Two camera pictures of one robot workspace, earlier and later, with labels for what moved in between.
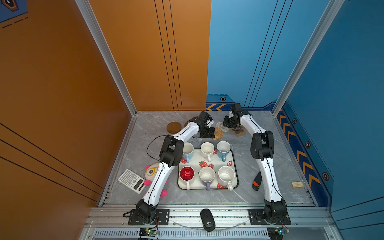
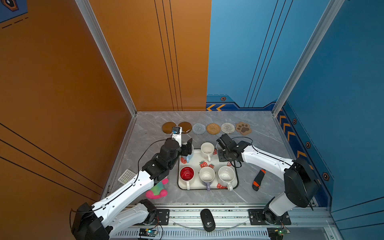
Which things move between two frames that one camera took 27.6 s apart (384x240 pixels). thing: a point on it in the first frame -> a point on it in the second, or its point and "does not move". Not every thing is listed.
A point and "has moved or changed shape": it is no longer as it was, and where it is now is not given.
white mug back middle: [207, 150] does not move
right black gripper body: [230, 122] -> [223, 156]
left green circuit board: [147, 232] does not move
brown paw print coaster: [239, 133] has moved or changed shape
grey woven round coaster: [196, 142] has moved or changed shape
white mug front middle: [207, 174] does not move
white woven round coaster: [219, 124] has moved or changed shape
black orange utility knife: [257, 182] does not move
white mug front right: [227, 174] does not move
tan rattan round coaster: [218, 134] has moved or changed shape
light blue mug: [187, 151] does not move
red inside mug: [186, 174] does not move
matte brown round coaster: [173, 127] has moved or changed shape
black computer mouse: [208, 222] does not move
